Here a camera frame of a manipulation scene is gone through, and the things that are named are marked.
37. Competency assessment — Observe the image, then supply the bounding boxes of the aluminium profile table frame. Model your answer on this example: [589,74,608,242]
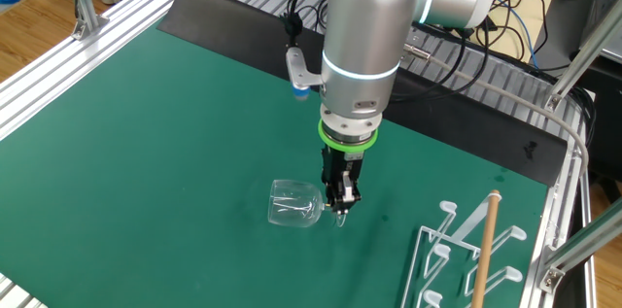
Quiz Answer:
[0,0,599,308]

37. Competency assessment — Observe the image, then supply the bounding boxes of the black mat strip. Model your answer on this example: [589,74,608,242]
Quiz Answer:
[155,0,569,188]

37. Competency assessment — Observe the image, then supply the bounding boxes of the green flange ring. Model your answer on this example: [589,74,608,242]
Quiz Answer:
[317,118,380,154]

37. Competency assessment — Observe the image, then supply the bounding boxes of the white wire cup rack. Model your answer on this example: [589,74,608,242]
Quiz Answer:
[400,190,529,308]

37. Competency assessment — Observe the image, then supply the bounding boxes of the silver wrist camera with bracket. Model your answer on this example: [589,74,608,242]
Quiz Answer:
[285,46,326,102]

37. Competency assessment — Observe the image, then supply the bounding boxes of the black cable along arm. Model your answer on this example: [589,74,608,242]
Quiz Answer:
[388,18,492,104]

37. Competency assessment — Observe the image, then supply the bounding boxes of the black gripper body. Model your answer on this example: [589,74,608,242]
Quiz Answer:
[320,145,365,187]

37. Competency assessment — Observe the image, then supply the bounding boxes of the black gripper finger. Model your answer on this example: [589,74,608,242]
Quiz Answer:
[324,181,344,213]
[337,170,363,217]

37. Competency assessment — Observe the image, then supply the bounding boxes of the wooden rack handle rod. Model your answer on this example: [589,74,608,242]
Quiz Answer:
[469,188,502,308]

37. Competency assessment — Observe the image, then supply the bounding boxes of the clear wine glass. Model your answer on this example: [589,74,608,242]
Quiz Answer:
[266,179,349,229]

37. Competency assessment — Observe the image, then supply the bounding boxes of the green table mat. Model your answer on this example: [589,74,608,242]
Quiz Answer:
[0,20,550,308]

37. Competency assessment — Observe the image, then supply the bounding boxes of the black computer case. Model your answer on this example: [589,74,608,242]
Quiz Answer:
[577,0,622,183]

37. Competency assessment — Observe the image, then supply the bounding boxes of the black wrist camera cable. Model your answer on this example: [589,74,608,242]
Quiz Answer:
[281,10,305,51]

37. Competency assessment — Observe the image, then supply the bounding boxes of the gray cable with metal plug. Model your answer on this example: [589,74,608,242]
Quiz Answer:
[400,42,591,178]

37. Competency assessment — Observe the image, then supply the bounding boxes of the tangled black desk cables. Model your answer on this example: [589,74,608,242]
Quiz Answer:
[475,0,550,74]

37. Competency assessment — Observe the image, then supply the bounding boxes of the blue cable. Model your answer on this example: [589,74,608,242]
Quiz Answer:
[494,0,540,69]

